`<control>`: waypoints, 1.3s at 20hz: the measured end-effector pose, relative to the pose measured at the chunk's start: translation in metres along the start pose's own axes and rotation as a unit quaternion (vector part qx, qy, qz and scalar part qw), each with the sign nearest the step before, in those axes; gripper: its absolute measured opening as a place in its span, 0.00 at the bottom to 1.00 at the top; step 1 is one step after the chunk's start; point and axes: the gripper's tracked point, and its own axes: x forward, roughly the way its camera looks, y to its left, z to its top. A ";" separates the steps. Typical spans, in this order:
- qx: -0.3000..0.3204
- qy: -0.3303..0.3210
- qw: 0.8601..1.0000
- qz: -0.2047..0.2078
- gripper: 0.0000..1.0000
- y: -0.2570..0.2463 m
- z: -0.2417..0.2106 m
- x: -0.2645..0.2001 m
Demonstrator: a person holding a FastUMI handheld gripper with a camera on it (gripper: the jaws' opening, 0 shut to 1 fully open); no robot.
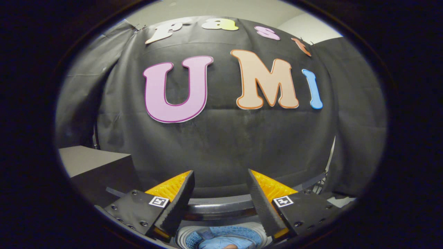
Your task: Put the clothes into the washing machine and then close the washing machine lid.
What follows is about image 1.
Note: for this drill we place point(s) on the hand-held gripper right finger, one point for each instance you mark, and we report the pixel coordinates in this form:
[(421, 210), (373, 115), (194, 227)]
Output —
[(261, 204)]

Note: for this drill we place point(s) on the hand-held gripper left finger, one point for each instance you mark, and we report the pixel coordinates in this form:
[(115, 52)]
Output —
[(178, 204)]

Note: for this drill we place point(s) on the grey washing machine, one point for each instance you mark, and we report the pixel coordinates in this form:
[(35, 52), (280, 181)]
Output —
[(185, 232)]

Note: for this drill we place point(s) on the light blue shirt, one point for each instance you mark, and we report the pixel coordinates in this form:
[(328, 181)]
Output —
[(216, 244)]

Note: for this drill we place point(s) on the black backdrop cloth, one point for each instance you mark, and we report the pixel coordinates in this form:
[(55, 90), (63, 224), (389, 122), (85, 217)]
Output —
[(221, 145)]

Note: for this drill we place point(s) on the grey and beige cabinet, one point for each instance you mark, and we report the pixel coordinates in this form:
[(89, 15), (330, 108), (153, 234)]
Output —
[(86, 159)]

